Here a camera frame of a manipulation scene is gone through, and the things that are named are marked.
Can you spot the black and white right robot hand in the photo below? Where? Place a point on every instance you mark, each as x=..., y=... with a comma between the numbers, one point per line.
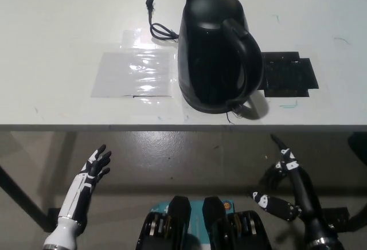
x=302, y=192

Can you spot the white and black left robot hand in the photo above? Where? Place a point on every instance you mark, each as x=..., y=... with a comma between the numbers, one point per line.
x=81, y=184

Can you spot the black electric kettle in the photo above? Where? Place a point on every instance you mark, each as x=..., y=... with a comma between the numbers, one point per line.
x=209, y=60

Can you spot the black robot body blocks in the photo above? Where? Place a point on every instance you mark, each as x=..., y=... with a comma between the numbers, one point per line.
x=177, y=227

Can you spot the black table leg frame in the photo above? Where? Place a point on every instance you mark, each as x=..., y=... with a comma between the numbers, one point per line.
x=338, y=214
x=21, y=194

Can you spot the teal robot body panel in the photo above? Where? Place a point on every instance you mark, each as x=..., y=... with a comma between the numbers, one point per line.
x=196, y=215

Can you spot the large clear tape patch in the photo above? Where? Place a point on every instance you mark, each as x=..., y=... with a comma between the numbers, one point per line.
x=132, y=75

